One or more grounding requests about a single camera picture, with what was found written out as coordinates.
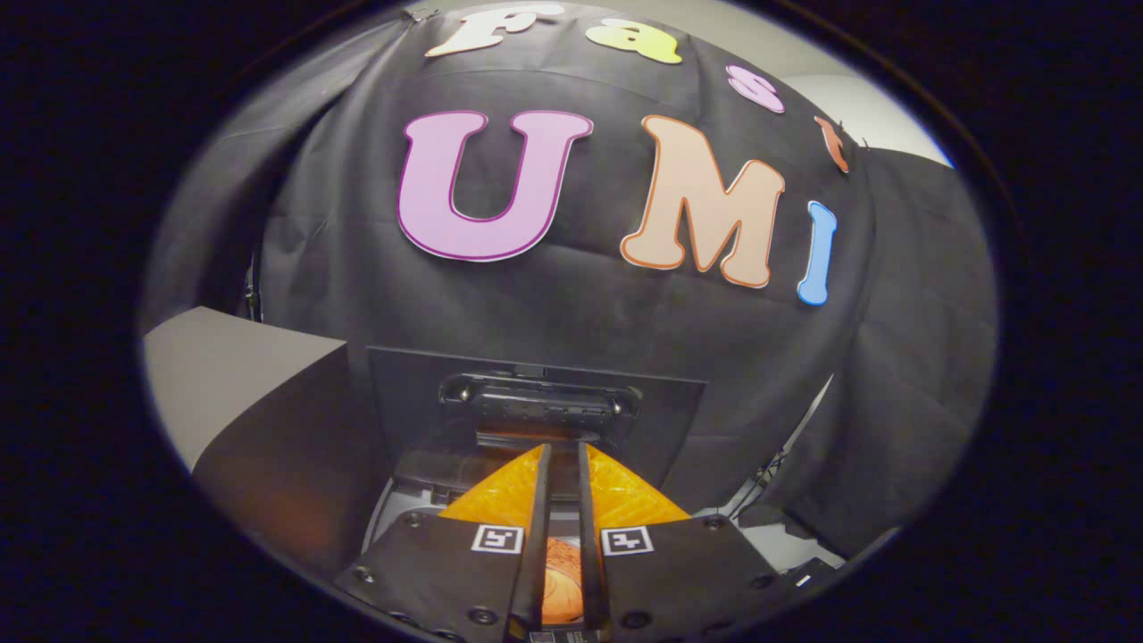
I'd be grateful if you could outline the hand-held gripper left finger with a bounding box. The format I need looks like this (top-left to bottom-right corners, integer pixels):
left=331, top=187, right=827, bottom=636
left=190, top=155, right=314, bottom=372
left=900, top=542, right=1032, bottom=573
left=335, top=442, right=555, bottom=643

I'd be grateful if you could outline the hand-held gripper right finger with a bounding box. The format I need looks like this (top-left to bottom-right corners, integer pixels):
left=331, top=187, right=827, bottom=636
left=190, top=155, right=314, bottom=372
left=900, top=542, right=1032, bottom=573
left=576, top=440, right=791, bottom=639

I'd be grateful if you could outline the orange cloth garment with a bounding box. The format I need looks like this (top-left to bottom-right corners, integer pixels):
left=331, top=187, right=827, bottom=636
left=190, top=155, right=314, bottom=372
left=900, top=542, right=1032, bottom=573
left=540, top=534, right=587, bottom=626

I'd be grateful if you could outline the black tripod stand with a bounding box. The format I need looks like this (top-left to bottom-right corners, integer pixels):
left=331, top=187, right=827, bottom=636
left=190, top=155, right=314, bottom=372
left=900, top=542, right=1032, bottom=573
left=722, top=375, right=836, bottom=521

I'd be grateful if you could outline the black floor box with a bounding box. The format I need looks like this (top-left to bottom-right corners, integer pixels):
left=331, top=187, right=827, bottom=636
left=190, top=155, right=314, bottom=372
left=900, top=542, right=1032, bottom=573
left=781, top=558, right=845, bottom=590

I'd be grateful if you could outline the black backdrop cloth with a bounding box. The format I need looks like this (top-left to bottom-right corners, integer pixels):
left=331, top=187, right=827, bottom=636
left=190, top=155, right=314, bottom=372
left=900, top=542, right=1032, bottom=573
left=143, top=4, right=997, bottom=559

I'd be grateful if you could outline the beige and dark cabinet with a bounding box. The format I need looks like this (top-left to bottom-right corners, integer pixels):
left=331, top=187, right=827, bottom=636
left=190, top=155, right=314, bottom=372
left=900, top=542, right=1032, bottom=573
left=143, top=306, right=378, bottom=574

